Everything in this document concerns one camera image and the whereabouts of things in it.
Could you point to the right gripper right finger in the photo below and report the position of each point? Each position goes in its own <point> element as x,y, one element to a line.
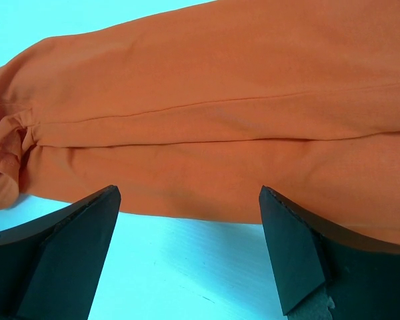
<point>325,271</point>

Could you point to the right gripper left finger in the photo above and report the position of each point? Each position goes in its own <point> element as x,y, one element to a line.
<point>50,266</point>

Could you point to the orange t shirt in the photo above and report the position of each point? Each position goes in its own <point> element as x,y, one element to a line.
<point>190,112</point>

